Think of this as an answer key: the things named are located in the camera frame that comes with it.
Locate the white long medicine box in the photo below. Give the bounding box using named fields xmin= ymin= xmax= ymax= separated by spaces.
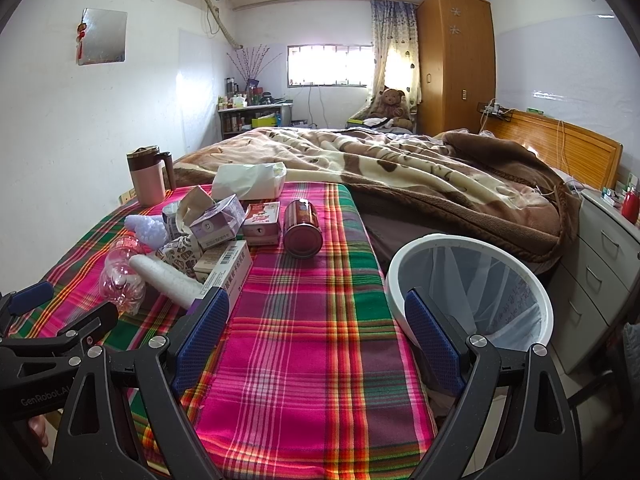
xmin=194 ymin=240 xmax=253 ymax=311

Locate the purple small carton box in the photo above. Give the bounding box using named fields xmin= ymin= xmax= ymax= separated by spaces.
xmin=190 ymin=194 xmax=245 ymax=250

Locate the beige printed paper bag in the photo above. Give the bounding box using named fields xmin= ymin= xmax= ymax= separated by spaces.
xmin=176 ymin=185 xmax=215 ymax=235

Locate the red strawberry milk carton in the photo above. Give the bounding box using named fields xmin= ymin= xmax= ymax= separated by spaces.
xmin=242 ymin=202 xmax=281 ymax=246

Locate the red drink can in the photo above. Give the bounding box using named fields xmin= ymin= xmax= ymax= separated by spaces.
xmin=283 ymin=198 xmax=323 ymax=259

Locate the white foam net sleeve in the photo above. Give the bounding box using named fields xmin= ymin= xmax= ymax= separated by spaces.
xmin=125 ymin=214 xmax=169 ymax=250

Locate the white round trash bin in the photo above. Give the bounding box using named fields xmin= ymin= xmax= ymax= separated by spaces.
xmin=385 ymin=233 xmax=554 ymax=351

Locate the person's left hand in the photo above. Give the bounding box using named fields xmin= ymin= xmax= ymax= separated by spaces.
xmin=28 ymin=415 xmax=49 ymax=448

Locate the grey drawer nightstand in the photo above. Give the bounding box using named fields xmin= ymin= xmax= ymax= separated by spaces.
xmin=548 ymin=188 xmax=639 ymax=374

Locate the pink plaid bed cloth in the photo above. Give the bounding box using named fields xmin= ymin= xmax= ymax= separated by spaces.
xmin=1 ymin=183 xmax=436 ymax=479

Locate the pink brown travel mug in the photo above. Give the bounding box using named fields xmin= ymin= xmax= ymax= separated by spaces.
xmin=127 ymin=145 xmax=177 ymax=208

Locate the brown beige fleece blanket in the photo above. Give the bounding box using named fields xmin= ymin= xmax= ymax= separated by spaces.
xmin=174 ymin=127 xmax=582 ymax=266

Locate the white tissue pack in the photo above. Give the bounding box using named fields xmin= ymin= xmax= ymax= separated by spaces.
xmin=210 ymin=162 xmax=288 ymax=200

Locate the red jar on nightstand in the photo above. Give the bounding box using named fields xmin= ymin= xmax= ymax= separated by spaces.
xmin=620 ymin=188 xmax=640 ymax=224

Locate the wooden headboard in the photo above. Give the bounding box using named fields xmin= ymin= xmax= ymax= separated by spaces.
xmin=485 ymin=110 xmax=623 ymax=190

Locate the cluttered side table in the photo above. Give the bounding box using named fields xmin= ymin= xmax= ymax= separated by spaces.
xmin=218 ymin=102 xmax=293 ymax=140

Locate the brown teddy bear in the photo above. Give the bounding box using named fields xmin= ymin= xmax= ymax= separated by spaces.
xmin=369 ymin=88 xmax=413 ymax=130

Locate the red hanging knot ornament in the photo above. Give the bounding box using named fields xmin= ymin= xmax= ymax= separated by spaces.
xmin=76 ymin=22 xmax=87 ymax=63

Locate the purple branch decoration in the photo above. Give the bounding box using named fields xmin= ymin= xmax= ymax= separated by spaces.
xmin=227 ymin=44 xmax=282 ymax=84

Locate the wooden wardrobe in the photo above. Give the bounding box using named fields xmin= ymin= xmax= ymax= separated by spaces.
xmin=416 ymin=0 xmax=496 ymax=136

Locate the floral window curtain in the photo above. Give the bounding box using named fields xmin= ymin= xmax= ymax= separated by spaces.
xmin=371 ymin=0 xmax=422 ymax=110

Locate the silver wall mirror panel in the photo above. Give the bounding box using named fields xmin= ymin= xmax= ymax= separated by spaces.
xmin=77 ymin=8 xmax=128 ymax=66

